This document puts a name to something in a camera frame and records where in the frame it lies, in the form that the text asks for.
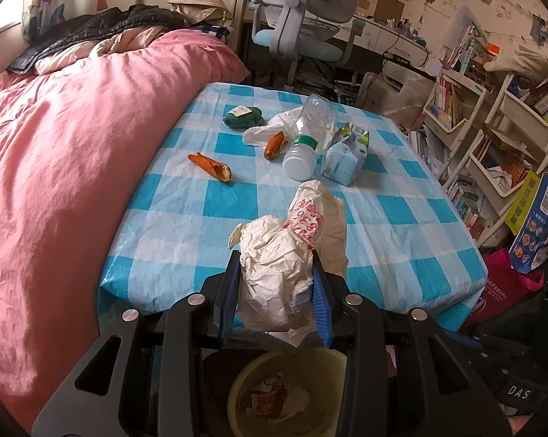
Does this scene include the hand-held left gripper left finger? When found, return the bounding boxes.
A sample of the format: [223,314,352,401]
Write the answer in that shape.
[32,250,243,437]

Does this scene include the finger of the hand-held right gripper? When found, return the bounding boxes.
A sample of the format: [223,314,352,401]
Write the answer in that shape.
[440,328,484,351]

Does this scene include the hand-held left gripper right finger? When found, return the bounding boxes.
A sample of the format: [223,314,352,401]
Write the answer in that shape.
[311,251,516,437]

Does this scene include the white paper bag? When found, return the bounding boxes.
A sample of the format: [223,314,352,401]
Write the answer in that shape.
[228,180,350,347]

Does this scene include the yellow trash bin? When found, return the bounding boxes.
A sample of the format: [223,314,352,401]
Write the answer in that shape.
[227,350,347,437]

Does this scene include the long orange peel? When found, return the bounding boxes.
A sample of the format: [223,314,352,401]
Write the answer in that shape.
[187,151,233,184]

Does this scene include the green white milk carton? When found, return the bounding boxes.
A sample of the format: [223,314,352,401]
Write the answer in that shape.
[319,121,371,187]

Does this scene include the small orange peel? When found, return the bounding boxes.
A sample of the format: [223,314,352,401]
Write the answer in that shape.
[263,130,287,161]

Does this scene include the white tissue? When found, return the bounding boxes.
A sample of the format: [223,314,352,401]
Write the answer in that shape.
[242,106,311,149]

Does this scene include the clear plastic bottle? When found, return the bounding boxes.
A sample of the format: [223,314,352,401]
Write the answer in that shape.
[281,93,339,181]

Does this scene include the red bag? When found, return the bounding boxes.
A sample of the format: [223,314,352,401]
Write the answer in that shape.
[465,248,545,326]

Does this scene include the blue white checked tablecloth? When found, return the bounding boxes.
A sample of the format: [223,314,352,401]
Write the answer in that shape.
[96,82,488,333]

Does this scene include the row of colourful books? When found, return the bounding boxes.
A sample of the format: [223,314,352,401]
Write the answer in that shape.
[447,175,486,242]

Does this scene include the yellow blue paper bag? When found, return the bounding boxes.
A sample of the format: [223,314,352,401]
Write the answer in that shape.
[508,173,548,274]

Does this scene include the yellow cardboard box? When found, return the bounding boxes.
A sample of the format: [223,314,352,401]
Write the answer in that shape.
[504,170,541,235]

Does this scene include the green plush toy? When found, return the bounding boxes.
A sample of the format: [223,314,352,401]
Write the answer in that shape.
[222,105,266,129]

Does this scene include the pink duvet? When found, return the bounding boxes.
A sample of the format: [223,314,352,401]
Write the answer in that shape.
[0,28,252,433]

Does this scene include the white drawer cabinet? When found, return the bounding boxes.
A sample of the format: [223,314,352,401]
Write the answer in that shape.
[358,72,388,110]

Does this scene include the pile of magazines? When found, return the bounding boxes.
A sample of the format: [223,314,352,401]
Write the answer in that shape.
[296,70,361,101]

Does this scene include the clear plastic bag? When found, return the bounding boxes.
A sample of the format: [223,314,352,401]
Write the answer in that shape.
[383,73,434,114]

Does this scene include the white curved bookshelf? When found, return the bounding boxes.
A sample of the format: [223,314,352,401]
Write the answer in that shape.
[442,73,548,247]
[423,69,490,183]

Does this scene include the white printer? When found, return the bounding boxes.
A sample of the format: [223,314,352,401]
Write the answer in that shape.
[383,61,438,87]

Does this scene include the white desk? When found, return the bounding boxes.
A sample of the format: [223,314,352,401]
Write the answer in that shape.
[351,11,431,69]

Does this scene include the beige cloth bag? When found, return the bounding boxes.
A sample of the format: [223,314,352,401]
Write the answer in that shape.
[483,50,548,83]

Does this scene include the row of upright books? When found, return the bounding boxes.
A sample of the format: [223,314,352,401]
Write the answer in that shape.
[442,25,484,71]

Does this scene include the grey blue office chair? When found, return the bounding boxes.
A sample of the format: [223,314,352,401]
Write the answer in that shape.
[249,0,366,92]

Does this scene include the beige pillow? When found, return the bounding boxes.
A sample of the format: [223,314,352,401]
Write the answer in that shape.
[167,0,233,25]

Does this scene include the black puffer jacket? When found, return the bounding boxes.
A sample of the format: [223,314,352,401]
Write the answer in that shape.
[5,4,195,76]

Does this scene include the printed curtain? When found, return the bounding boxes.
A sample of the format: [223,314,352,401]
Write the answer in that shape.
[21,0,81,46]

